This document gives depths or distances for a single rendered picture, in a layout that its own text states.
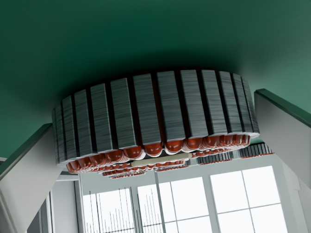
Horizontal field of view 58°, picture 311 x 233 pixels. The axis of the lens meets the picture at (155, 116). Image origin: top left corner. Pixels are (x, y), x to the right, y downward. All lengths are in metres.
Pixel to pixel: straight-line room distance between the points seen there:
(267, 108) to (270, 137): 0.02
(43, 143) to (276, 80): 0.14
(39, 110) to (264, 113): 0.13
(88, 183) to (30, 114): 6.54
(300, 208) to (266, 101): 0.88
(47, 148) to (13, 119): 0.03
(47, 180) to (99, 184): 6.51
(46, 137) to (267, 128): 0.12
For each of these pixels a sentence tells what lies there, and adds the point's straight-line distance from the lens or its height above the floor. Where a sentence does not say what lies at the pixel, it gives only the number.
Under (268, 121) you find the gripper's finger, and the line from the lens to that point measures 0.17.
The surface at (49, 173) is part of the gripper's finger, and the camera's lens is 0.17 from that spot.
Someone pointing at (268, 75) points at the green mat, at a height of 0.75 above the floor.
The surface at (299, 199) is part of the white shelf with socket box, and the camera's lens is 1.02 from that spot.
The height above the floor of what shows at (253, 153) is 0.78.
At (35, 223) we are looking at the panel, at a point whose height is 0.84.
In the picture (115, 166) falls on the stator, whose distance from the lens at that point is 0.19.
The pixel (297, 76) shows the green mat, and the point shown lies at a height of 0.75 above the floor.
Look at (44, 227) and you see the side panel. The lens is 0.50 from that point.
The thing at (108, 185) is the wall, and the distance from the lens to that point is 6.65.
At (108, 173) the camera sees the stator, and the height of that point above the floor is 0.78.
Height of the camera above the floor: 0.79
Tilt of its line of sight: 12 degrees down
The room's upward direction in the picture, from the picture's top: 171 degrees clockwise
